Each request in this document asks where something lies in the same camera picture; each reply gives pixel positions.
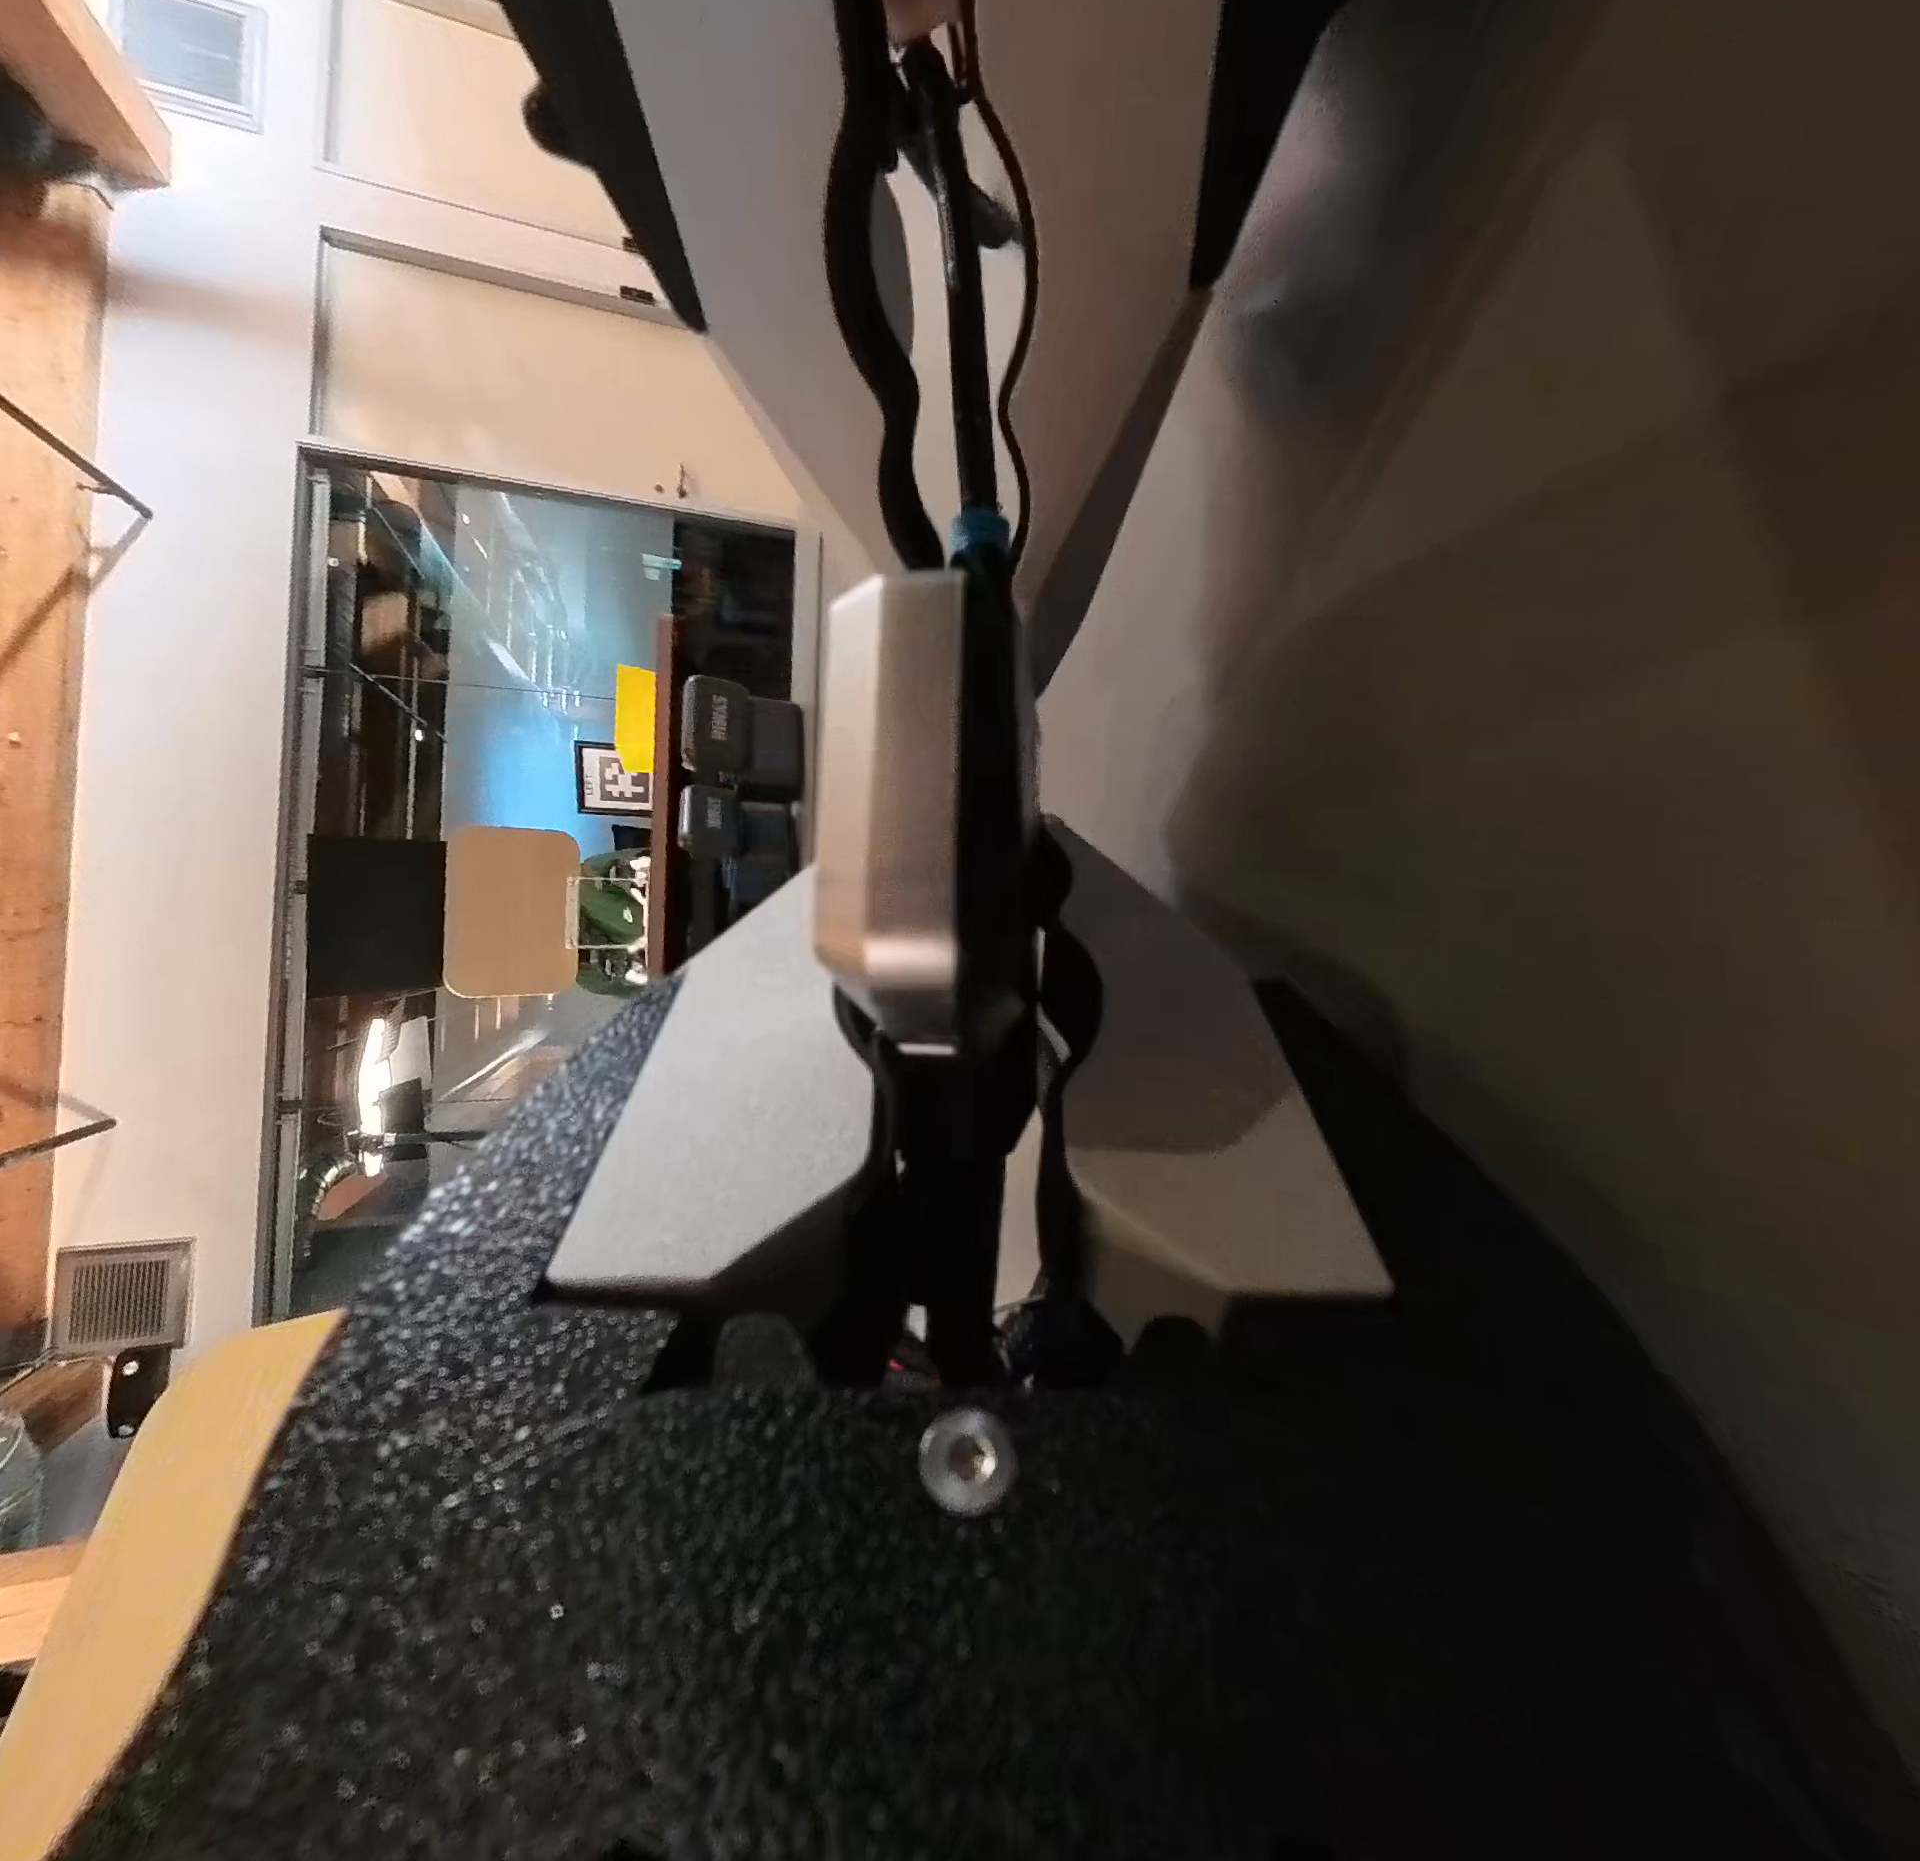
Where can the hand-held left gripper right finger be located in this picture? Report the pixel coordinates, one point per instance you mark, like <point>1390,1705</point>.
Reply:
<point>1201,1141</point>

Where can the brown wooden desk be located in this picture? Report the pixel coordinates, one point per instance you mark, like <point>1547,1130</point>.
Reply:
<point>670,842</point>

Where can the tan rounded board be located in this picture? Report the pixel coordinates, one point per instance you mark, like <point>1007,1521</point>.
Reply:
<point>509,909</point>

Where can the framed black white marker poster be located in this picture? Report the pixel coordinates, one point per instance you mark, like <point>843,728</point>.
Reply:
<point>614,782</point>

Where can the green white fabric bundle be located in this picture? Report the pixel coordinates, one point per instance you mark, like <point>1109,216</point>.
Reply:
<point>614,924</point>

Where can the black silver HDMI switch box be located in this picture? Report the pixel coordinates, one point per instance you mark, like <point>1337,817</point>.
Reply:
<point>886,766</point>

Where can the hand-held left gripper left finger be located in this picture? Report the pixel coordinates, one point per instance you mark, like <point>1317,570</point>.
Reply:
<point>720,1141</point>

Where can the white wall vent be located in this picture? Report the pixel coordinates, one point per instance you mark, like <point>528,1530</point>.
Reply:
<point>189,44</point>

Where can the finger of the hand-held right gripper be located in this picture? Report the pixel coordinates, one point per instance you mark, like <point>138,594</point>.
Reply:
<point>735,166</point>
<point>1125,166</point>

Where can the yellow plastic bin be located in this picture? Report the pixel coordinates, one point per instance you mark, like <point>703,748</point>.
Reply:
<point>638,715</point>

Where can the white door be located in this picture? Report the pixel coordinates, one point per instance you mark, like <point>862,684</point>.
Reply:
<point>525,376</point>
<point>450,106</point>

